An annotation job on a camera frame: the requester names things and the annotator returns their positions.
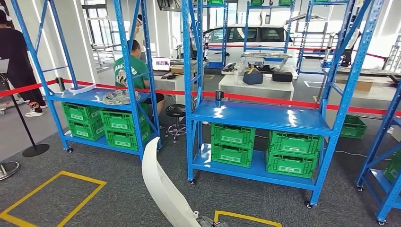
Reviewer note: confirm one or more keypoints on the clear plastic bottle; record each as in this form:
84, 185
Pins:
236, 76

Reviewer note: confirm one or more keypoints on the red barrier tape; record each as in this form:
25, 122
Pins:
250, 98

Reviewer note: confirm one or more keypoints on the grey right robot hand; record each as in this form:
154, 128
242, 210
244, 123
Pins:
213, 223

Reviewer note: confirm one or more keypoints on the seated person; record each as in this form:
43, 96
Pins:
131, 70

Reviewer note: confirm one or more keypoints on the laptop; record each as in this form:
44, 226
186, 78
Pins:
161, 64

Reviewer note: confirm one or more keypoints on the green plastic crate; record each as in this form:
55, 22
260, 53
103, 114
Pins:
291, 166
294, 144
120, 120
81, 113
86, 131
257, 2
354, 128
394, 167
285, 2
125, 139
233, 134
231, 156
216, 2

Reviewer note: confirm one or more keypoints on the person with headset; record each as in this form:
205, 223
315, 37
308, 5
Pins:
139, 34

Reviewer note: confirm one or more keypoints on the black barrier post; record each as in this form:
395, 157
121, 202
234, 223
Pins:
60, 84
218, 95

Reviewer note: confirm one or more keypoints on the white table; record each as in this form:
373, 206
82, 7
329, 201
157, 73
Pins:
376, 95
260, 87
175, 84

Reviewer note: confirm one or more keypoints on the black round stool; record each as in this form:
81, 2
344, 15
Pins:
176, 110

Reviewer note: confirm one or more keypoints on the blue metal shelf rack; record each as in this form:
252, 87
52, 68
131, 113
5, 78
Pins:
246, 31
260, 116
304, 31
87, 97
379, 141
225, 31

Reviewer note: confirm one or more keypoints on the grey part tray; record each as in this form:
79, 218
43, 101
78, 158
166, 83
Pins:
266, 55

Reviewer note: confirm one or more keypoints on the black stanchion with round base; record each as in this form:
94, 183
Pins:
36, 151

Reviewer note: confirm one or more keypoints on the white car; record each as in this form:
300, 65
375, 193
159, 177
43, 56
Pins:
233, 56

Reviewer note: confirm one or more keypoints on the black zip case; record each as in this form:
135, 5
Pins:
282, 76

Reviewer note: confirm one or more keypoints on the metal railing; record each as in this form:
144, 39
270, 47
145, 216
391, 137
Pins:
393, 56

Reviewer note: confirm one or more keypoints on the white curved plastic car part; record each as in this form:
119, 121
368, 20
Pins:
163, 188

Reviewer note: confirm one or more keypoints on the grey metal car part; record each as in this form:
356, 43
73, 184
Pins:
120, 97

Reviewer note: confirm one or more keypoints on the black part tray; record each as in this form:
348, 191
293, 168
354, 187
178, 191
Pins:
228, 67

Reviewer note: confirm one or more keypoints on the chrome round base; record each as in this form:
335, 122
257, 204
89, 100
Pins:
7, 169

